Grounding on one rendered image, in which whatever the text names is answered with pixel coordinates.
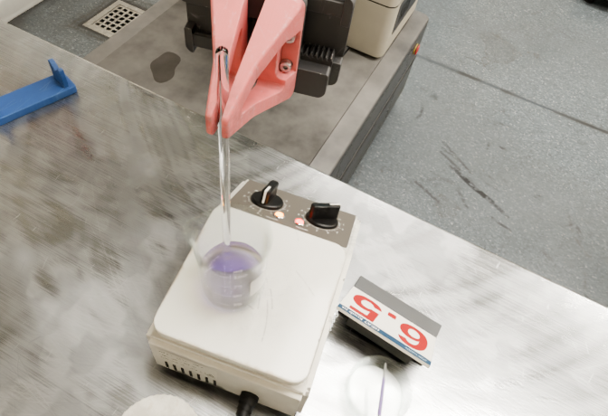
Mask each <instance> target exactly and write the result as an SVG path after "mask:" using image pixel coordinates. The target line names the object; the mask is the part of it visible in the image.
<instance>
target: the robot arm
mask: <svg viewBox="0 0 608 416"><path fill-rule="evenodd" d="M182 1H184V2H186V11H187V23H186V24H185V27H184V32H185V46H186V48H187V49H188V50H189V51H190V52H194V51H195V49H196V47H201V48H205V49H208V50H212V51H213V60H214V61H213V68H212V74H211V80H210V86H209V92H208V99H207V104H206V111H205V124H206V132H207V133H208V134H210V135H213V134H214V133H215V131H216V130H217V129H218V108H217V93H216V69H215V50H216V48H217V47H218V46H224V47H226V48H227V49H228V53H229V99H228V101H227V102H226V106H225V109H224V112H223V116H222V137H223V138H229V137H230V136H232V135H233V134H234V133H235V132H236V131H237V130H238V129H240V128H241V127H242V126H243V125H244V124H246V123H247V122H248V121H249V120H250V119H251V118H253V117H254V116H256V115H258V114H260V113H262V112H263V111H265V110H267V109H270V108H272V107H274V106H276V105H278V104H280V103H281V102H282V101H284V100H286V99H289V98H290V97H291V95H292V93H293V92H296V93H299V94H303V95H307V96H311V97H315V98H320V97H323V96H324V95H325V93H326V89H327V86H328V85H334V84H336V83H337V79H338V76H339V73H340V69H341V65H342V61H343V57H344V52H345V49H346V45H347V37H348V33H349V29H350V25H351V21H352V16H353V13H354V8H355V4H356V0H182ZM254 83H256V85H255V86H254V87H253V89H252V86H253V84H254Z"/></svg>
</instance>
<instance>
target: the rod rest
mask: <svg viewBox="0 0 608 416"><path fill-rule="evenodd" d="M48 62H49V64H50V67H51V69H52V74H53V75H52V76H50V77H47V78H45V79H42V80H38V81H37V82H35V83H32V84H30V85H27V86H25V87H22V88H21V89H18V90H15V91H12V92H10V93H7V94H5V95H3V96H1V97H0V126H2V125H4V124H6V123H8V122H11V121H13V120H15V119H17V118H20V117H22V116H24V115H27V114H29V113H31V112H34V111H36V110H37V109H41V108H43V107H45V106H47V105H50V104H52V103H53V102H56V101H58V100H60V99H64V98H66V97H68V96H70V95H72V94H74V93H76V92H77V88H76V85H75V84H74V83H73V82H72V81H71V80H70V79H69V78H68V77H67V75H66V74H65V73H64V70H63V68H59V67H58V65H57V63H56V62H55V60H54V59H53V58H51V59H49V60H48Z"/></svg>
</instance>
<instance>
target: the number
mask: <svg viewBox="0 0 608 416"><path fill-rule="evenodd" d="M343 305H344V306H345V307H348V308H349V309H351V310H352V311H354V312H355V313H357V314H358V315H360V316H361V317H363V318H364V319H366V320H367V321H369V322H371V323H372V324H374V325H375V326H377V327H379V328H381V329H382V330H384V331H385V332H386V333H387V334H389V335H390V336H393V337H394V338H396V339H397V340H399V341H400V342H402V343H403V344H405V345H407V346H409V347H410V348H412V349H413V350H414V351H416V352H417V353H419V354H420V355H422V356H424V357H425V358H427V359H429V356H430V352H431V348H432V341H433V338H432V337H430V336H428V335H426V334H425V333H424V332H422V331H421V330H419V329H418V328H416V327H414V326H412V325H411V324H409V323H407V322H406V321H404V320H403V319H401V318H400V317H398V316H397V315H395V314H394V313H392V312H390V311H389V310H387V309H386V308H384V307H382V306H380V305H379V304H377V303H375V302H374V301H373V300H372V299H370V298H368V297H366V296H365V295H363V294H361V293H360V292H358V291H357V290H354V291H353V292H352V293H351V295H350V296H349V297H348V298H347V300H346V301H345V302H344V304H343Z"/></svg>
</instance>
